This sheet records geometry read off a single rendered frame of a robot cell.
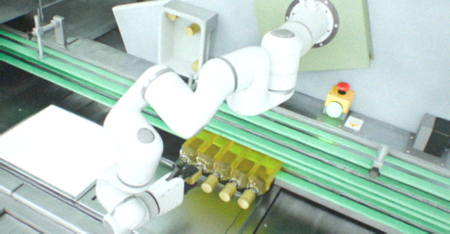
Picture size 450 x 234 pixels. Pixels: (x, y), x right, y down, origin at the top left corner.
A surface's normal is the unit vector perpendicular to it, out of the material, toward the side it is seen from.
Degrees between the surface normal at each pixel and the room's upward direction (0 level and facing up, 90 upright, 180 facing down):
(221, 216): 90
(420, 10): 0
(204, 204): 90
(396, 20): 0
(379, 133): 90
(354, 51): 4
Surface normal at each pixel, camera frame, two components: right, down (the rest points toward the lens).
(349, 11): -0.43, 0.43
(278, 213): 0.11, -0.81
